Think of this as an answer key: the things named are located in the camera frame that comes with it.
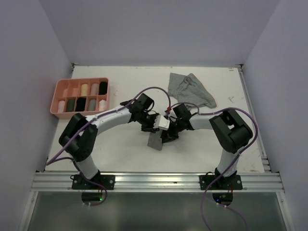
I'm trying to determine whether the plain grey underwear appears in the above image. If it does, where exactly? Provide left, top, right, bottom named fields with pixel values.
left=147, top=130, right=163, bottom=151

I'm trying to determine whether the beige navy-trimmed underwear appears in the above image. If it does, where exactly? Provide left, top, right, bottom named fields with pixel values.
left=80, top=83, right=89, bottom=96

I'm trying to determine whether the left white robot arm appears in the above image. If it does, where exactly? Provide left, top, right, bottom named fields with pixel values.
left=59, top=93, right=158, bottom=189

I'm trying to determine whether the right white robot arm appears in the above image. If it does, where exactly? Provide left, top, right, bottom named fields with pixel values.
left=161, top=103, right=253, bottom=189

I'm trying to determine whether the grey striped underwear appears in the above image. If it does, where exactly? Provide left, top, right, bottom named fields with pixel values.
left=167, top=73, right=217, bottom=109

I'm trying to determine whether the white rolled cloth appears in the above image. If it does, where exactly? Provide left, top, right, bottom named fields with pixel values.
left=98, top=100, right=107, bottom=111

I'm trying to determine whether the black rolled cloth back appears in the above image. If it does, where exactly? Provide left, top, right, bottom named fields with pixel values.
left=99, top=81, right=108, bottom=95

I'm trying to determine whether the black rolled cloth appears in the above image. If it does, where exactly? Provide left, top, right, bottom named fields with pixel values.
left=99, top=81, right=108, bottom=95
left=75, top=97, right=86, bottom=112

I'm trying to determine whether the grey rolled cloth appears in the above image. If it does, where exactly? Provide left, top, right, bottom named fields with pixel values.
left=88, top=99, right=96, bottom=111

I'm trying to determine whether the beige rolled cloth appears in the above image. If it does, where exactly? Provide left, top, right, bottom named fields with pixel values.
left=90, top=83, right=99, bottom=96

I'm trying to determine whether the pink divided storage tray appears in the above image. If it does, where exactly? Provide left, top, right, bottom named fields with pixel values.
left=50, top=77, right=111, bottom=119

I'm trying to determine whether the black rolled cloth front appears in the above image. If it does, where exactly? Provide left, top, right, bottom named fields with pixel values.
left=75, top=97, right=86, bottom=112

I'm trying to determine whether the olive rolled cloth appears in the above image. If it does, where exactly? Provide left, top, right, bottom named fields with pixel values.
left=66, top=99, right=76, bottom=112

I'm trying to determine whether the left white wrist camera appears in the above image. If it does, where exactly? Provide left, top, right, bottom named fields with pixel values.
left=154, top=115, right=170, bottom=130

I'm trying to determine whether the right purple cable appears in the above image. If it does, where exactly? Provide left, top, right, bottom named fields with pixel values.
left=168, top=102, right=259, bottom=231

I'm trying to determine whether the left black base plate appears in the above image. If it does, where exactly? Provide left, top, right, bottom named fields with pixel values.
left=70, top=174, right=115, bottom=190

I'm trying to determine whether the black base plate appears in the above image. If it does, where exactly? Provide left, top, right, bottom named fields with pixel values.
left=199, top=172, right=243, bottom=190
left=70, top=174, right=115, bottom=190

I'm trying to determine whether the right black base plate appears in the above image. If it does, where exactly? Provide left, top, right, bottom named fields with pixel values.
left=199, top=172, right=243, bottom=190

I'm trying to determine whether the aluminium mounting rail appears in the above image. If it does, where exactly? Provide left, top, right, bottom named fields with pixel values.
left=30, top=171, right=284, bottom=193

